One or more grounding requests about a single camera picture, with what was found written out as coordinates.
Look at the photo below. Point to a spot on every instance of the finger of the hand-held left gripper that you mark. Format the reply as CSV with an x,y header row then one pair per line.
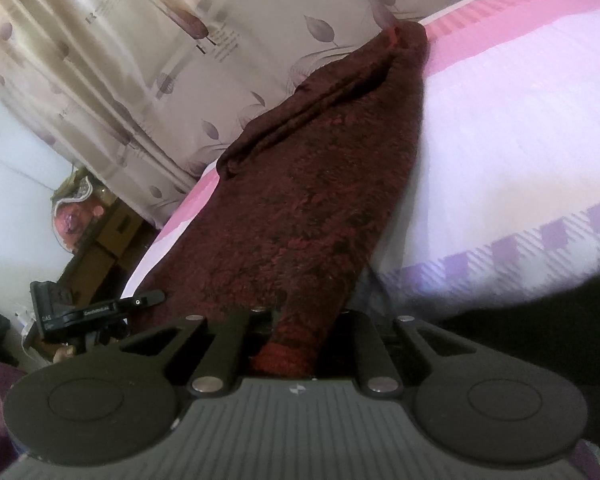
x,y
142,300

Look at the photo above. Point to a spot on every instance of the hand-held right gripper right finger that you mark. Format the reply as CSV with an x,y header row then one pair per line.
x,y
365,345

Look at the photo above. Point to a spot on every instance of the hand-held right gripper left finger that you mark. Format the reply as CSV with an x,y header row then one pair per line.
x,y
230,341

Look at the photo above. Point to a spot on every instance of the dark red fuzzy garment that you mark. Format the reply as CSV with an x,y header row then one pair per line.
x,y
290,210

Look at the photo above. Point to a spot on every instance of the wooden side cabinet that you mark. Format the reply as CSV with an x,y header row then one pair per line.
x,y
107,240

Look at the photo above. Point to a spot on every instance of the pink plastic-wrapped item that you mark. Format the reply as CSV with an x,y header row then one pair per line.
x,y
77,212

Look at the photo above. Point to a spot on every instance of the beige leaf print curtain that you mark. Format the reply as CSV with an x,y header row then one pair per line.
x,y
130,60

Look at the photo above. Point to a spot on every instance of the pink and white bed sheet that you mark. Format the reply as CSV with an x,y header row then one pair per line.
x,y
505,135

